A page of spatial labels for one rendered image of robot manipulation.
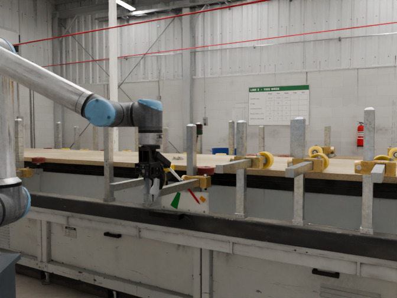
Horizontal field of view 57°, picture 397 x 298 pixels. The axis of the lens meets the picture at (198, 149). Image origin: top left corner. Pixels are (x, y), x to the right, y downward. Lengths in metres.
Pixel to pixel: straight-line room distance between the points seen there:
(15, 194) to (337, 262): 1.28
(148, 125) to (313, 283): 1.08
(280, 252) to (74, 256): 1.52
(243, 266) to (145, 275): 0.64
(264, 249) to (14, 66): 1.19
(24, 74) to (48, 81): 0.09
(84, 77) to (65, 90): 10.26
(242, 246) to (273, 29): 7.81
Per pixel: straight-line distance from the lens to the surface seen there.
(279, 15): 9.25
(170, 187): 1.46
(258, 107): 8.92
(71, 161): 2.42
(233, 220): 1.60
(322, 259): 1.59
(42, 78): 1.34
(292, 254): 1.61
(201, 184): 1.66
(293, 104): 8.76
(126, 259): 2.36
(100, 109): 1.22
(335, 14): 9.05
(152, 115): 1.31
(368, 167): 1.46
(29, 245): 3.01
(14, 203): 1.60
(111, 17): 3.38
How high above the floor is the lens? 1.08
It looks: 3 degrees down
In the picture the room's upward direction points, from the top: straight up
